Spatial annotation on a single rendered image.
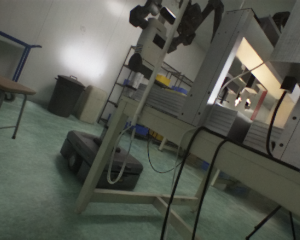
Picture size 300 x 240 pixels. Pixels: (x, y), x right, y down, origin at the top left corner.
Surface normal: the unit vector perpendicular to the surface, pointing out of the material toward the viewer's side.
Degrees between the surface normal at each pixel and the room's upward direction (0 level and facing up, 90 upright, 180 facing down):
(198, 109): 90
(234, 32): 90
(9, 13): 90
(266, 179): 90
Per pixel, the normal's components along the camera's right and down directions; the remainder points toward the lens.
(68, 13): 0.56, 0.29
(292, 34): -0.72, -0.29
